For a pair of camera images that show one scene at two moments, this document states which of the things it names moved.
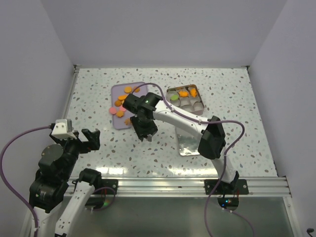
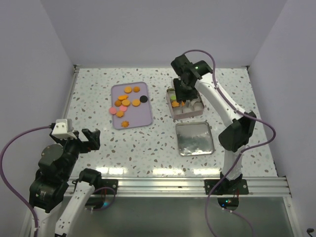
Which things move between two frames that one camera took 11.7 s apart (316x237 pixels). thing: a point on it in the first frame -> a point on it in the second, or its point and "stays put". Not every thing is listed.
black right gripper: x=150 y=130 -> x=180 y=96
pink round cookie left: x=113 y=110 stays put
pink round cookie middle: x=122 y=108 stays put
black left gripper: x=93 y=144 stays put
